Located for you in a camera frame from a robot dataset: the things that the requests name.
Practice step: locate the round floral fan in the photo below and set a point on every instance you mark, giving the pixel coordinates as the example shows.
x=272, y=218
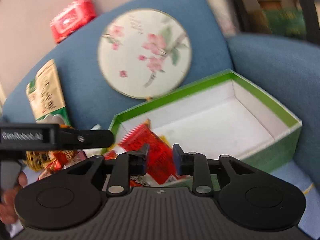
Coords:
x=144, y=53

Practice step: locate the large beige grain pouch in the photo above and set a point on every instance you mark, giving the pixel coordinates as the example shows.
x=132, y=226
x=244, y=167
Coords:
x=46, y=98

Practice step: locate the dark shelving unit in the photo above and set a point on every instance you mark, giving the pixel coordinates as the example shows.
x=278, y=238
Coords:
x=288, y=18

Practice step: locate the light blue sofa blanket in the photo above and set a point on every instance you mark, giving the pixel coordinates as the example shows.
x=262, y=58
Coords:
x=245, y=203

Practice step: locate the orange red snack packet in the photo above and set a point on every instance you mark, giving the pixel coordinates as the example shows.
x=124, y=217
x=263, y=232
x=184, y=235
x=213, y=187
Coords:
x=61, y=160

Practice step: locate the red tissue pack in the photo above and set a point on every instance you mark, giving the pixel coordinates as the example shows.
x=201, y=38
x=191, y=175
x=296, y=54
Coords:
x=74, y=16

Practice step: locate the person's left hand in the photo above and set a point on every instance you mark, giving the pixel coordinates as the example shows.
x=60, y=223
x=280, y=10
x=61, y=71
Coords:
x=8, y=213

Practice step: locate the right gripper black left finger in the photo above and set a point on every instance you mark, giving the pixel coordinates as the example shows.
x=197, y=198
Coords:
x=128, y=164

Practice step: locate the blue fabric sofa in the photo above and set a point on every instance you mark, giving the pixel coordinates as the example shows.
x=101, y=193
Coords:
x=286, y=68

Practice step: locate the green cardboard box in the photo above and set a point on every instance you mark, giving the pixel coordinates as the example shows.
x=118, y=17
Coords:
x=221, y=114

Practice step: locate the gold wire basket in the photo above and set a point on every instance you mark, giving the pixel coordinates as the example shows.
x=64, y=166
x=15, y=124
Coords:
x=36, y=160

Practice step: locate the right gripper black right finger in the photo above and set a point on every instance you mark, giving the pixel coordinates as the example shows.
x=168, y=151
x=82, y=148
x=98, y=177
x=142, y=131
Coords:
x=196, y=165

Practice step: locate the red cracker snack packet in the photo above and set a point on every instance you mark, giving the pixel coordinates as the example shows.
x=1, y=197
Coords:
x=161, y=170

